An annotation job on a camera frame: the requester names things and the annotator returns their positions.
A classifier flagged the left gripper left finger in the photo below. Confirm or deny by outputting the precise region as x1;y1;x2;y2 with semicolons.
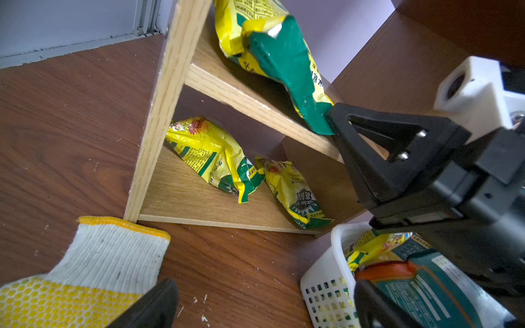
107;279;179;328

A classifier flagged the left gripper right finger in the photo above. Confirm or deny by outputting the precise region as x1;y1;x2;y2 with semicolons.
354;280;422;328

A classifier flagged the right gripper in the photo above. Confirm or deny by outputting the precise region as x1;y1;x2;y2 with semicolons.
326;103;524;295

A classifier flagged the white plastic basket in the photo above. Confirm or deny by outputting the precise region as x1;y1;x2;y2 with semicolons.
299;222;518;328

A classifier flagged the yellow packet shelf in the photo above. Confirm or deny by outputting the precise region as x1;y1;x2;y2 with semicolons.
343;229;412;271
256;157;333;230
213;0;334;135
165;116;264;204

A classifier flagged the green orange fertilizer bag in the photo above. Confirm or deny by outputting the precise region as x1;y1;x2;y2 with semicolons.
354;247;485;328

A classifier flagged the wooden three-tier shelf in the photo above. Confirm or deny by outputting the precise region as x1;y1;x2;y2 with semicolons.
124;1;524;233

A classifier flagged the yellow packet bottom shelf right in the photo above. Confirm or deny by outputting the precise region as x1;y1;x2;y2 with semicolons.
256;157;333;230

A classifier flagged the yellow packet bottom shelf left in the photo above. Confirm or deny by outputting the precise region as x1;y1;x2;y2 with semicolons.
165;116;264;204

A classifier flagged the yellow knit work glove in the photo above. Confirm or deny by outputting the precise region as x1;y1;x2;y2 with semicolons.
1;216;171;327

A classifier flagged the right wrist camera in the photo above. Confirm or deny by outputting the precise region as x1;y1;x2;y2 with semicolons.
433;56;524;143

